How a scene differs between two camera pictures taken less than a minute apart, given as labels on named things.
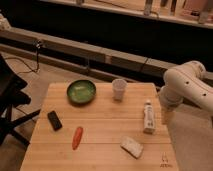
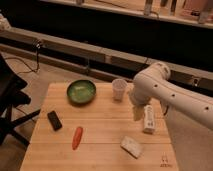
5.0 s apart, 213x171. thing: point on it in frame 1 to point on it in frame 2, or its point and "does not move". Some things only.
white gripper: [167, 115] to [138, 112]
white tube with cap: [149, 118] does not move
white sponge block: [130, 146] does not move
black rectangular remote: [54, 120] does not move
